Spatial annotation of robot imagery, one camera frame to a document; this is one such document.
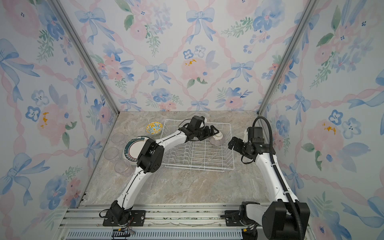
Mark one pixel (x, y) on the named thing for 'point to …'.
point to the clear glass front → (117, 137)
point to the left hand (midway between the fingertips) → (217, 132)
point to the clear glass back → (123, 166)
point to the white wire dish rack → (201, 155)
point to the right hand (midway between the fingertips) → (235, 145)
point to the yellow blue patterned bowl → (154, 128)
